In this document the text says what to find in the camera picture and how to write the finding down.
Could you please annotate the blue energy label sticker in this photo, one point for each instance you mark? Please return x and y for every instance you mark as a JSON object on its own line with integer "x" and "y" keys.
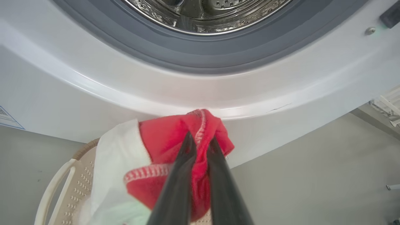
{"x": 7, "y": 118}

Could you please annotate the grey rubber door gasket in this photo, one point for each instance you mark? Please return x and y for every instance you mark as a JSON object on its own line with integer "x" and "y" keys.
{"x": 200, "y": 53}

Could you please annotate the stainless steel washing machine drum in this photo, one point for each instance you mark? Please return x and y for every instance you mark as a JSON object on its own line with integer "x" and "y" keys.
{"x": 206, "y": 15}

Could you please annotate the red and white garment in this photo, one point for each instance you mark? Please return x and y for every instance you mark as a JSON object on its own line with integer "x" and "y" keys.
{"x": 165, "y": 140}

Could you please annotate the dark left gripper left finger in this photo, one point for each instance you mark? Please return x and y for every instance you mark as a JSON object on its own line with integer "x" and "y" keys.
{"x": 175, "y": 193}

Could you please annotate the cream perforated basket brown rim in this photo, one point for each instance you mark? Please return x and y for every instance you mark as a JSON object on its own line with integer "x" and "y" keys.
{"x": 75, "y": 193}

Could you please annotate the small metal screw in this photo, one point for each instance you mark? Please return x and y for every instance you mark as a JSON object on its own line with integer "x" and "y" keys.
{"x": 370, "y": 31}

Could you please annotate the black door latch socket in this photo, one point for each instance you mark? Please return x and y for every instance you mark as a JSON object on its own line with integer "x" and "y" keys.
{"x": 392, "y": 15}

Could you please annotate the white background rack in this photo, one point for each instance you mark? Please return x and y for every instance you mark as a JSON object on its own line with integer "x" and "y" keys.
{"x": 389, "y": 106}

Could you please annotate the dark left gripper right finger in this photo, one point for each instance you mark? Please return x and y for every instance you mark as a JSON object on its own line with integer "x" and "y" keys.
{"x": 225, "y": 193}

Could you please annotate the white front-load washing machine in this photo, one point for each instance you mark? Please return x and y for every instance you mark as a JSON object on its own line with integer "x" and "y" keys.
{"x": 93, "y": 90}

